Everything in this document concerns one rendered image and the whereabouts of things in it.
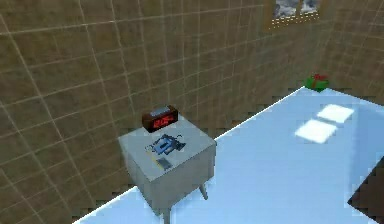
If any blue key ring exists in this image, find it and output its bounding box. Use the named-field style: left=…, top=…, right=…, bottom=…
left=144, top=134, right=187, bottom=156

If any yellow pencil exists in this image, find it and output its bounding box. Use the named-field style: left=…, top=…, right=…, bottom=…
left=146, top=151, right=166, bottom=171

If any brown digital alarm clock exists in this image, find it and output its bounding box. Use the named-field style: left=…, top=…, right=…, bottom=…
left=141, top=104, right=179, bottom=134

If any dark brown furniture corner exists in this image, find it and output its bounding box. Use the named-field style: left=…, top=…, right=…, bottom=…
left=347, top=156, right=384, bottom=224

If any grey bedside table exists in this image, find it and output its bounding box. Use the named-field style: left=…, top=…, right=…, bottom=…
left=118, top=116, right=218, bottom=224

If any green red house plant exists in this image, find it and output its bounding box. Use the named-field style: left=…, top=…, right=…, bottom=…
left=304, top=73, right=330, bottom=93

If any grey cassette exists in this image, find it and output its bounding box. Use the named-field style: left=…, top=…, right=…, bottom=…
left=156, top=157, right=173, bottom=170

